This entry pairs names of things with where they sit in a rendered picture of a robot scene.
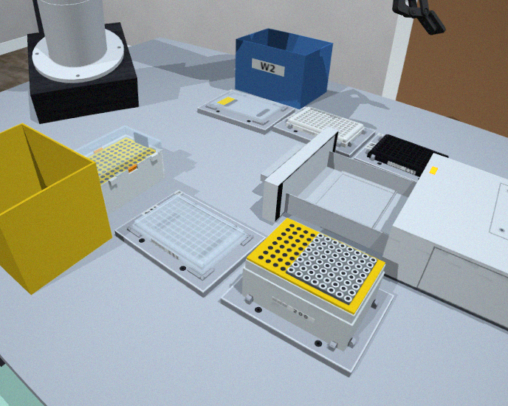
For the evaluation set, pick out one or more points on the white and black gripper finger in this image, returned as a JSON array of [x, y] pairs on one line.
[[428, 19]]

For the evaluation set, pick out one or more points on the blue open-top bin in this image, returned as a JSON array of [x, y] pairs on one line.
[[268, 65]]

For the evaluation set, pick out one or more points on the yellow open-top bin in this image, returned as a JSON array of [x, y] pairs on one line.
[[52, 211]]

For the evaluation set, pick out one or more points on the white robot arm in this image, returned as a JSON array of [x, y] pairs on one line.
[[79, 47]]

